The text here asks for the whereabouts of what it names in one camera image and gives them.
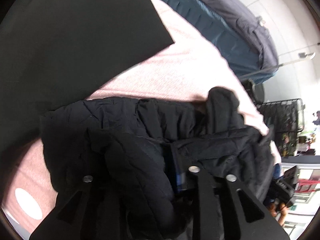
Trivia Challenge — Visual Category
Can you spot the black quilted jacket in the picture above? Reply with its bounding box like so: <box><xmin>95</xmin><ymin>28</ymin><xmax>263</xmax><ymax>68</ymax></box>
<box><xmin>31</xmin><ymin>87</ymin><xmax>273</xmax><ymax>239</ymax></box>

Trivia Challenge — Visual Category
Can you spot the right hand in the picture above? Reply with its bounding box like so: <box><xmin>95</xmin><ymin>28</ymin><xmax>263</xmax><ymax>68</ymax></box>
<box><xmin>267</xmin><ymin>202</ymin><xmax>289</xmax><ymax>226</ymax></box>

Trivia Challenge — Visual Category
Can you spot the black round stool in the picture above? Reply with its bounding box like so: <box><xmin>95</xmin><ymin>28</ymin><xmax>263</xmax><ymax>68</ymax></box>
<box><xmin>241</xmin><ymin>80</ymin><xmax>265</xmax><ymax>105</ymax></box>

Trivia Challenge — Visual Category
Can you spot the pink dotted bed sheet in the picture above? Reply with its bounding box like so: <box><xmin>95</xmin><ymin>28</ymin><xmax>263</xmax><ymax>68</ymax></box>
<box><xmin>2</xmin><ymin>0</ymin><xmax>268</xmax><ymax>239</ymax></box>

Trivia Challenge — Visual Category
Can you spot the black folded garment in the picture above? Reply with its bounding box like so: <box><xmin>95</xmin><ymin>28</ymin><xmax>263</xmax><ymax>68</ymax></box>
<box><xmin>1</xmin><ymin>0</ymin><xmax>173</xmax><ymax>151</ymax></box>

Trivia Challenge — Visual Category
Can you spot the grey purple quilt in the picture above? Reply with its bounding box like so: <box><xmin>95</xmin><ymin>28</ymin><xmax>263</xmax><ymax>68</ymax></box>
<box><xmin>200</xmin><ymin>0</ymin><xmax>279</xmax><ymax>69</ymax></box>

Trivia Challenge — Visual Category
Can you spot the black wire rack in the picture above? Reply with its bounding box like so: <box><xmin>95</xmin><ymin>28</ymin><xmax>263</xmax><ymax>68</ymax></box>
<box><xmin>257</xmin><ymin>99</ymin><xmax>305</xmax><ymax>157</ymax></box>

